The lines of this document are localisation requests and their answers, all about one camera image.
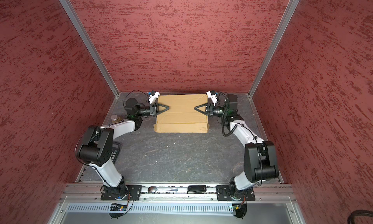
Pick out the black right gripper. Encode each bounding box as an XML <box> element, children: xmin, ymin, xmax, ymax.
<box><xmin>195</xmin><ymin>103</ymin><xmax>228</xmax><ymax>117</ymax></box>

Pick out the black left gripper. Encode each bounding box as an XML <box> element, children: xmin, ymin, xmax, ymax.
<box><xmin>136</xmin><ymin>103</ymin><xmax>171</xmax><ymax>117</ymax></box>

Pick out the brown cardboard box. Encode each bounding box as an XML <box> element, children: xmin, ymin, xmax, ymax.
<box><xmin>154</xmin><ymin>94</ymin><xmax>209</xmax><ymax>133</ymax></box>

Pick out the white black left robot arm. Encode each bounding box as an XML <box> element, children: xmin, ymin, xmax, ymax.
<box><xmin>75</xmin><ymin>98</ymin><xmax>170</xmax><ymax>199</ymax></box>

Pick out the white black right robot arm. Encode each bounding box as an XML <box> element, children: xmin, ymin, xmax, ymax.
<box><xmin>194</xmin><ymin>91</ymin><xmax>279</xmax><ymax>200</ymax></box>

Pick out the glass jar with lid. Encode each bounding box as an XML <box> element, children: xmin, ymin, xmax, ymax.
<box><xmin>110</xmin><ymin>114</ymin><xmax>122</xmax><ymax>124</ymax></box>

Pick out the black calculator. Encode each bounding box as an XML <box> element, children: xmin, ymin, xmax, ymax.
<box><xmin>111</xmin><ymin>141</ymin><xmax>121</xmax><ymax>163</ymax></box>

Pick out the black car key fob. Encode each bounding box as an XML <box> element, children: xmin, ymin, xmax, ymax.
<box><xmin>186</xmin><ymin>185</ymin><xmax>207</xmax><ymax>194</ymax></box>

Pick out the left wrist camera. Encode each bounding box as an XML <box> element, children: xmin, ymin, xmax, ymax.
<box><xmin>148</xmin><ymin>91</ymin><xmax>160</xmax><ymax>105</ymax></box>

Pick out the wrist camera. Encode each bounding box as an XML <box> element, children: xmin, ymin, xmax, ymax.
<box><xmin>148</xmin><ymin>91</ymin><xmax>160</xmax><ymax>105</ymax></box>
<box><xmin>207</xmin><ymin>91</ymin><xmax>218</xmax><ymax>106</ymax></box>

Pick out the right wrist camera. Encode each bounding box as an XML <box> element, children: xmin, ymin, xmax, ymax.
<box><xmin>207</xmin><ymin>91</ymin><xmax>218</xmax><ymax>106</ymax></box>

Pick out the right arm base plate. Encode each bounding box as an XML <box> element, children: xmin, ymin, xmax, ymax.
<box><xmin>216</xmin><ymin>184</ymin><xmax>255</xmax><ymax>202</ymax></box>

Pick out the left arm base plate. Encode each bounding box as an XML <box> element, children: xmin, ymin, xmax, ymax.
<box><xmin>100</xmin><ymin>185</ymin><xmax>142</xmax><ymax>202</ymax></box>

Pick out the aluminium front rail frame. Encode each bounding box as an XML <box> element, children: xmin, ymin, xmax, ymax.
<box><xmin>49</xmin><ymin>182</ymin><xmax>305</xmax><ymax>224</ymax></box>

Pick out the aluminium corner post left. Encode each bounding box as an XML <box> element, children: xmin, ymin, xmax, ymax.
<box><xmin>59</xmin><ymin>0</ymin><xmax>120</xmax><ymax>98</ymax></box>

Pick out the aluminium corner post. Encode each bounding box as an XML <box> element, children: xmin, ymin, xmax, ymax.
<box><xmin>247</xmin><ymin>0</ymin><xmax>305</xmax><ymax>98</ymax></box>
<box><xmin>59</xmin><ymin>0</ymin><xmax>120</xmax><ymax>98</ymax></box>

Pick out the aluminium corner post right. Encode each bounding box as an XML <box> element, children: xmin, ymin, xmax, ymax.
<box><xmin>247</xmin><ymin>0</ymin><xmax>305</xmax><ymax>98</ymax></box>

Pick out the black cable bundle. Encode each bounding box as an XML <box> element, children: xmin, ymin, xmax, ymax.
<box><xmin>347</xmin><ymin>209</ymin><xmax>373</xmax><ymax>224</ymax></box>

